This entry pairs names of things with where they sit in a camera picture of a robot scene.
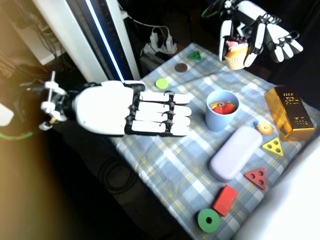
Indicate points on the cupcake with dark berries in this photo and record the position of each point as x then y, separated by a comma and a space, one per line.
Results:
236, 56

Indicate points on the cupcake with strawberries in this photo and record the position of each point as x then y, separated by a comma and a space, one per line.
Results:
223, 108

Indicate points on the blue plastic cup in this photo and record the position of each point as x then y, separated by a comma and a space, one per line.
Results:
217, 122

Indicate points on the green triangle block with holes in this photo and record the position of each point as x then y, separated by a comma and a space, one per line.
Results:
193, 57

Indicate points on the brown sandwich cookie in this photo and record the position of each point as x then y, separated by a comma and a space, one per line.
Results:
181, 67

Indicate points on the white power strip with plugs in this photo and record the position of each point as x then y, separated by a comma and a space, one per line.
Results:
162, 42

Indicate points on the shiny gold bar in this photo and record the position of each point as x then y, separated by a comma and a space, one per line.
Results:
287, 112

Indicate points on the small blue block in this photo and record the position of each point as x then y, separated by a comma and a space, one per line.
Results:
255, 123

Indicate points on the green sandwich cookie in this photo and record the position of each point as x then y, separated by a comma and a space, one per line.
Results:
162, 83

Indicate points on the swirl biscuit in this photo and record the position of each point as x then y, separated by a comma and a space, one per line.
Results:
265, 128

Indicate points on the yellow triangle block with holes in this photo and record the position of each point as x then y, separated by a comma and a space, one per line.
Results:
271, 150

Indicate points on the lilac glasses case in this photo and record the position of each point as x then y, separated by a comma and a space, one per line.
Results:
235, 155

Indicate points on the red triangle block with holes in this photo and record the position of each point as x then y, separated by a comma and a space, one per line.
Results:
256, 180

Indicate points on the white robot column blue stripe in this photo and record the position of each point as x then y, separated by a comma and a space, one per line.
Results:
75, 37

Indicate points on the blue plaid cloth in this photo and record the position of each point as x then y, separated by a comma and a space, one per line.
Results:
175, 170

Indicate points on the red rectangular block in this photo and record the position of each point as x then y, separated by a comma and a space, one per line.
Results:
225, 200

